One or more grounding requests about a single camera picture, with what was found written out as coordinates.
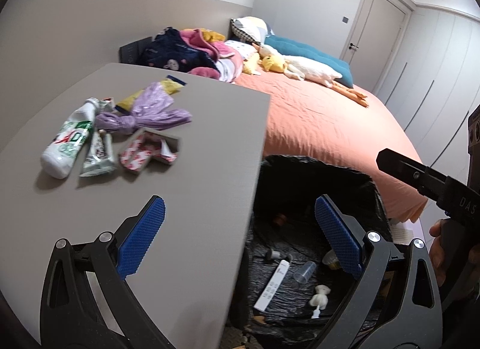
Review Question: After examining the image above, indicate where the purple plastic bag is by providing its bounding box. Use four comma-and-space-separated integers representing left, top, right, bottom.
95, 81, 192, 135

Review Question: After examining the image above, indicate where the white sponge bottle brush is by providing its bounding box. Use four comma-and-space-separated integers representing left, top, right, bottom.
309, 285, 331, 319

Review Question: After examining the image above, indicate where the person's right hand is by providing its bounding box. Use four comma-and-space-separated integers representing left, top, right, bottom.
429, 219, 447, 287

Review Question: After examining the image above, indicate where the red white patterned paper box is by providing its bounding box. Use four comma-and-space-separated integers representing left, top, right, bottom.
118, 128, 181, 174

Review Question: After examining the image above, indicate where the black trash bag bin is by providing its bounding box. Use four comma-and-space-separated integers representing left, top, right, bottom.
229, 155, 392, 348

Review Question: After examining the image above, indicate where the orange plastic spool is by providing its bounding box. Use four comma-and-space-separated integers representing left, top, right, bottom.
274, 215, 287, 227

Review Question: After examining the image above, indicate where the yellow plush toy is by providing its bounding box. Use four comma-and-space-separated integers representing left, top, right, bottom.
242, 53, 287, 76

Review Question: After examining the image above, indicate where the yellow tube wrapper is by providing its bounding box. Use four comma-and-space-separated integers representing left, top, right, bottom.
115, 75, 186, 116

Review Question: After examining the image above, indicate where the clear plastic cup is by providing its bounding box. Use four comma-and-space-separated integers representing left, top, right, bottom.
293, 261, 317, 285

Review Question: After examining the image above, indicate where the dark headboard panel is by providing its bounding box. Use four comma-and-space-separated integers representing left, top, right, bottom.
118, 37, 152, 65

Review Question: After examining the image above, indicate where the white AD milk bottle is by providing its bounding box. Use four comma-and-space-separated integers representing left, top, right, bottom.
40, 98, 100, 180

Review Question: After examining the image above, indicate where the pink fleece clothing pile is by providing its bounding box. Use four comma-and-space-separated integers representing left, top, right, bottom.
180, 29, 243, 83

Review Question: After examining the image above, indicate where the orange bed sheet mattress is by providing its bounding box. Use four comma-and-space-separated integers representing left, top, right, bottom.
235, 72, 427, 222

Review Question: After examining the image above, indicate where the small beige bottle cap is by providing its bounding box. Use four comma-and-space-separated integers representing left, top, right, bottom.
264, 248, 293, 264

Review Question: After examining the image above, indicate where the gold foil baking cup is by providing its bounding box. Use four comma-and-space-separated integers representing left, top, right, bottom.
322, 250, 341, 270

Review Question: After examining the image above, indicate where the green white tube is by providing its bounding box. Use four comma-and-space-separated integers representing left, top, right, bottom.
80, 117, 116, 178

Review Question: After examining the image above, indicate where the white plush goose toy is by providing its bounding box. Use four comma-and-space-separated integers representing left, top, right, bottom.
251, 43, 368, 108

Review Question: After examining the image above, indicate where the beige bedroom door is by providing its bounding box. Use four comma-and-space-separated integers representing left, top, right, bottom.
341, 0, 412, 93

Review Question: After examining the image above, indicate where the navy blue children's garment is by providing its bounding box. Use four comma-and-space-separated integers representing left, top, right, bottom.
140, 27, 215, 72

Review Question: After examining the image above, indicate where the teal blue long pillow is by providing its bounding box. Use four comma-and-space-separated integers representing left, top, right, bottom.
264, 35, 354, 88

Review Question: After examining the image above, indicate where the white checkered pillow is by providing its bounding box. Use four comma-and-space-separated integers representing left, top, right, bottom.
230, 16, 274, 45

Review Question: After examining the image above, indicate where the white thermometer box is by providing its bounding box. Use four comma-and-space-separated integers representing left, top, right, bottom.
254, 259, 290, 311

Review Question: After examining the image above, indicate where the white wardrobe with black handles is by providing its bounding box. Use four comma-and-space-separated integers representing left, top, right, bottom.
377, 8, 479, 181

